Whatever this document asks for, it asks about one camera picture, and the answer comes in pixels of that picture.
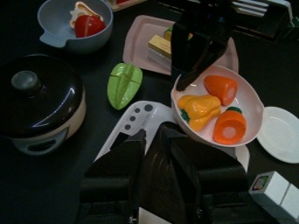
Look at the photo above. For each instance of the white orange toy food slice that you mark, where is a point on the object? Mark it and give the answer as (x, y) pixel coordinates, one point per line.
(79, 11)

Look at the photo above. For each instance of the wooden toy board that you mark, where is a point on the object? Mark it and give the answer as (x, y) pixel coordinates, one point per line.
(125, 3)

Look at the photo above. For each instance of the green toy leaf vegetable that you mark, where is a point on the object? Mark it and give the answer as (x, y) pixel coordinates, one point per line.
(123, 86)

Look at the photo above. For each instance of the yellow white toy butter block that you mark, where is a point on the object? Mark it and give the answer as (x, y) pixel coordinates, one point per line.
(159, 49)

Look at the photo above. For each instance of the white printed carton box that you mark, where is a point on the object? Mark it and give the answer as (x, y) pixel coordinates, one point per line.
(274, 189)

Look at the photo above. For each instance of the orange toy carrot top half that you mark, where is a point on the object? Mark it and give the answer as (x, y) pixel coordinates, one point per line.
(230, 128)

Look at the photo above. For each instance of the small yellow toy food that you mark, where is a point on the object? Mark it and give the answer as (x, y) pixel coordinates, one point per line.
(167, 34)

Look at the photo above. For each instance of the red toy tomato half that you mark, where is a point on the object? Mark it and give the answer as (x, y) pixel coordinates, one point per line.
(90, 26)

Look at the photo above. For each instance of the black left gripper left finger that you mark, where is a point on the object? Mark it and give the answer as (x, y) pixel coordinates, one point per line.
(111, 175)

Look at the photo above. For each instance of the yellow toy bell pepper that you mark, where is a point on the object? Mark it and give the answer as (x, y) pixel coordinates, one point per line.
(201, 110)

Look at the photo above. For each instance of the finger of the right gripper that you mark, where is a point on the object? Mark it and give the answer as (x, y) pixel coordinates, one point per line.
(202, 64)
(182, 49)

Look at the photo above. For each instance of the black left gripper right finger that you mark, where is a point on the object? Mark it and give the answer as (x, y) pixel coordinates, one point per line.
(218, 180)

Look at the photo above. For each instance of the pink oval bowl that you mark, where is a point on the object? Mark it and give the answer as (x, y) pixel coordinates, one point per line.
(249, 102)

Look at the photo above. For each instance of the orange toy carrot tip half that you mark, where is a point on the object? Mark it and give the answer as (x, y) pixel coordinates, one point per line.
(220, 87)

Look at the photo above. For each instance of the white round plate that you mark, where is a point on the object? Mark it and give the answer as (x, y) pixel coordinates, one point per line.
(281, 134)

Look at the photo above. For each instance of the pink rectangular tray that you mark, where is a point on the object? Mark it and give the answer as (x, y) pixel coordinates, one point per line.
(138, 43)

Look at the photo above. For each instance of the black pot lid grey knob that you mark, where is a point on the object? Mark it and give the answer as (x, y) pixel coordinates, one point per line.
(37, 96)

